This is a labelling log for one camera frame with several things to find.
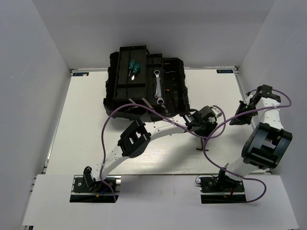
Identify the left blue table label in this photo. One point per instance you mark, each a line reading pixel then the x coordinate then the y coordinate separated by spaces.
pixel 80 74

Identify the brown T-handle hex key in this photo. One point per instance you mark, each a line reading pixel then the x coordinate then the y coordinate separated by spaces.
pixel 201 148

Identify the black plastic toolbox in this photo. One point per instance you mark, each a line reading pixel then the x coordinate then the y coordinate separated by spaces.
pixel 121 90

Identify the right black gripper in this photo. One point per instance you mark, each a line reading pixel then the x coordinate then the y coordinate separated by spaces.
pixel 240 120

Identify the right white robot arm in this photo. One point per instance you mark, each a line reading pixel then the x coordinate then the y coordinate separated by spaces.
pixel 266 145

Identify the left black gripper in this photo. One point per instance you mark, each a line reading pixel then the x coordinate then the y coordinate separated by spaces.
pixel 211 126

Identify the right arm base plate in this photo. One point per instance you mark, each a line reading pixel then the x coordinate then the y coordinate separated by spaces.
pixel 214 192

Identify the small silver ratchet wrench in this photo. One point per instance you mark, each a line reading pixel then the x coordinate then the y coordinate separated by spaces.
pixel 158 86

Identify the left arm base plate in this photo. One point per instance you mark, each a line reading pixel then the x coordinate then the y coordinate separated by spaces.
pixel 80 193

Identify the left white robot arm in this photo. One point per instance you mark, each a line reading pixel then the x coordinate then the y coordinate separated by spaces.
pixel 135 138

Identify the green stubby screwdriver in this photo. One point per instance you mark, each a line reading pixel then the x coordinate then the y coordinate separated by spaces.
pixel 131 66
pixel 135 71

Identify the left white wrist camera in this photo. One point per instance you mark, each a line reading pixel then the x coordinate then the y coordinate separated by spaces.
pixel 217 112

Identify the large silver ratchet wrench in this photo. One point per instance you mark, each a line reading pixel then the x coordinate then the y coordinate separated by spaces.
pixel 160 100

